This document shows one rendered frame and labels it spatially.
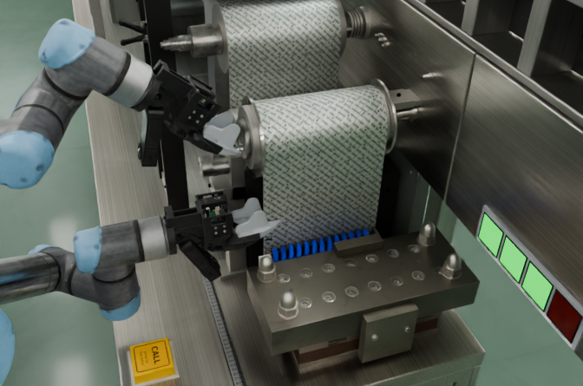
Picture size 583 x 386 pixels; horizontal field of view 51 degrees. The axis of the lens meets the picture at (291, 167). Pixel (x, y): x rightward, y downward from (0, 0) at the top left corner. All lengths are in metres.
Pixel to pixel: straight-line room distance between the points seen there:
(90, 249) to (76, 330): 1.45
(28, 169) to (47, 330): 1.73
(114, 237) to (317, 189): 0.37
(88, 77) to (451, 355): 0.81
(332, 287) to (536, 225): 0.38
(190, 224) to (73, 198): 2.09
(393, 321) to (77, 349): 1.56
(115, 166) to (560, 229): 1.15
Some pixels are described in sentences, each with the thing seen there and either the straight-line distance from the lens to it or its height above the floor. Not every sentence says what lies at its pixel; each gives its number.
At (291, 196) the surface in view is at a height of 1.15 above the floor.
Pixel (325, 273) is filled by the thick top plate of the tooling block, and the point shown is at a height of 1.03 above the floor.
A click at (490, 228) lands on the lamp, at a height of 1.20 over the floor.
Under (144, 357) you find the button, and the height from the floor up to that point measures 0.92.
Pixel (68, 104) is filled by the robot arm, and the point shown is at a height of 1.38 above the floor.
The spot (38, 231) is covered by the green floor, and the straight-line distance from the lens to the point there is 3.01.
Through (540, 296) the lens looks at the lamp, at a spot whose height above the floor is 1.18.
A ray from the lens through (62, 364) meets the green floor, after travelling 2.44.
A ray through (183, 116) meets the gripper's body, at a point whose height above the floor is 1.34.
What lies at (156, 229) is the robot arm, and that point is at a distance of 1.09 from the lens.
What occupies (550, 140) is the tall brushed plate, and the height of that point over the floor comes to 1.40.
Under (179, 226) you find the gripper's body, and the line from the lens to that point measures 1.09.
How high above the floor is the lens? 1.84
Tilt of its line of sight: 35 degrees down
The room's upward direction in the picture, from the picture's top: 1 degrees clockwise
